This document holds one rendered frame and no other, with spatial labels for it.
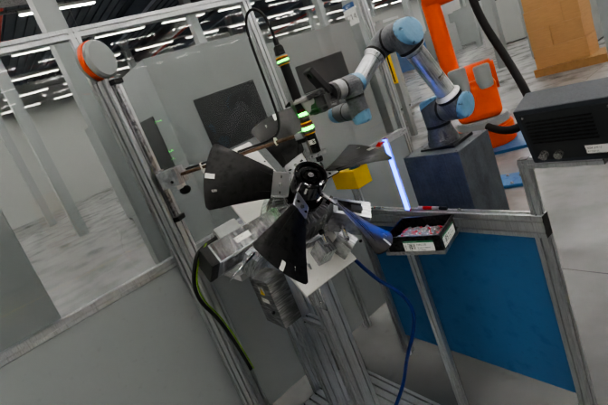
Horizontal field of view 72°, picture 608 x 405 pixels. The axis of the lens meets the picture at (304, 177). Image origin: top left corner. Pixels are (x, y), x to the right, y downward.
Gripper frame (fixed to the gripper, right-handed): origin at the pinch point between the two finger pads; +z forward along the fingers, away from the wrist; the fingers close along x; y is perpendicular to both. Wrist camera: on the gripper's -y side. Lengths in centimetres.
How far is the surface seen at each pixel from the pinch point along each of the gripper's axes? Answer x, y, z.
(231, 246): 7, 36, 38
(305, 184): -7.0, 26.4, 11.4
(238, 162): 7.9, 12.0, 23.7
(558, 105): -70, 24, -32
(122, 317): 70, 59, 71
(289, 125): 12.2, 8.1, -4.5
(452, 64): 182, 38, -376
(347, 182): 27, 45, -34
